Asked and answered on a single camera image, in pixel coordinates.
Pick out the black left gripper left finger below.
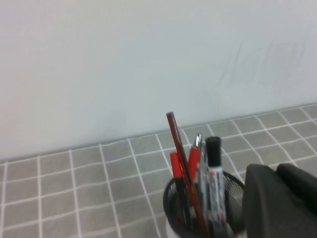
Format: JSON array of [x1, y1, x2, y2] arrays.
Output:
[[241, 163, 317, 238]]

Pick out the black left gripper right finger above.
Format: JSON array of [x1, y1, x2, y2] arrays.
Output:
[[276, 163, 317, 214]]

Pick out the red pencil with eraser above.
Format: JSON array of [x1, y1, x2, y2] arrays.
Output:
[[166, 112, 209, 238]]

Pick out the black mesh pen holder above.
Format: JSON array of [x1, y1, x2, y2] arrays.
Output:
[[162, 170, 248, 238]]

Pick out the silver ballpoint pen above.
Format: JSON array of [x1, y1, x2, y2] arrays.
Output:
[[193, 133, 209, 224]]

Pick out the red-capped pen with clip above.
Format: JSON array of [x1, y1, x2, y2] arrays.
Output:
[[188, 146, 203, 189]]

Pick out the thin red-capped pen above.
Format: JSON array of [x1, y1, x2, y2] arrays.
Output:
[[169, 151, 193, 233]]

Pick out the black-capped labelled marker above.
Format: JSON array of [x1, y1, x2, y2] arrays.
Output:
[[205, 136, 227, 233]]

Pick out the grey checked tablecloth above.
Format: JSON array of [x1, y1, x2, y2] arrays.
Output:
[[0, 103, 317, 238]]

